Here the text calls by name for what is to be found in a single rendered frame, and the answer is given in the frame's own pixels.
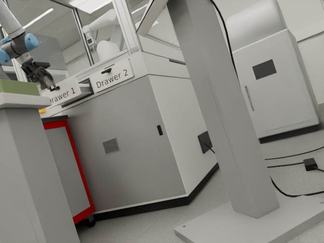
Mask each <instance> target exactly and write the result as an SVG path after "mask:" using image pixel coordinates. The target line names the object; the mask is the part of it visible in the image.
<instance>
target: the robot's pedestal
mask: <svg viewBox="0 0 324 243"><path fill-rule="evenodd" d="M51 105H52V104H51V101H50V98H49V97H45V96H36V95H27V94H13V93H4V92H1V93H0V243H80V240H79V237H78V234H77V231H76V228H75V224H74V221H73V218H72V215H71V212H70V209H69V205H68V202H67V199H66V196H65V193H64V190H63V186H62V183H61V180H60V177H59V174H58V171H57V167H56V165H55V161H54V158H53V155H52V151H51V148H50V145H49V142H48V139H47V136H46V132H45V129H44V127H43V123H42V120H41V116H40V113H39V110H40V109H43V108H46V107H49V106H51Z"/></svg>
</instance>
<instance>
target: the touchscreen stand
mask: <svg viewBox="0 0 324 243"><path fill-rule="evenodd" d="M166 6H167V9H168V12H169V15H170V17H171V21H172V24H173V27H174V30H175V33H176V36H177V39H178V42H179V45H180V49H181V52H182V55H183V57H184V60H185V63H186V66H187V69H188V72H189V76H190V79H191V82H192V85H193V88H194V91H195V94H196V97H197V100H198V103H199V106H200V109H201V112H202V116H203V119H204V122H205V125H206V128H207V131H208V134H209V137H210V140H211V143H212V146H213V149H214V152H215V155H216V159H217V162H218V165H219V168H220V171H221V173H222V176H223V179H224V182H225V185H226V189H227V192H228V195H229V198H230V202H228V203H226V204H224V205H222V206H219V207H217V208H215V209H213V210H211V211H209V212H207V213H205V214H203V215H201V216H198V217H196V218H194V219H192V220H190V221H188V222H186V223H184V224H182V225H180V226H178V227H175V228H174V232H175V235H176V236H178V237H179V238H180V239H182V240H183V241H185V242H186V243H286V242H288V241H290V240H291V239H293V238H295V237H296V236H298V235H300V234H301V233H303V232H305V231H306V230H308V229H310V228H311V227H313V226H315V225H316V224H318V223H320V222H321V221H323V220H324V198H318V197H312V196H306V195H301V196H298V197H288V196H285V195H283V194H282V193H280V192H279V191H275V190H274V187H273V184H272V181H271V178H270V174H269V171H268V168H267V165H266V162H265V159H264V156H263V153H262V150H261V147H260V144H259V141H258V138H257V135H256V132H255V129H254V126H253V123H252V120H251V117H250V114H249V111H248V108H247V105H246V102H245V99H244V96H243V93H242V90H241V87H240V84H239V81H238V78H237V75H236V72H235V69H234V66H233V63H232V60H231V57H230V54H229V51H228V48H227V45H226V42H225V39H224V36H223V33H222V30H221V26H220V23H219V20H218V17H217V14H216V11H215V8H214V5H213V4H212V2H211V1H210V0H168V2H167V3H166Z"/></svg>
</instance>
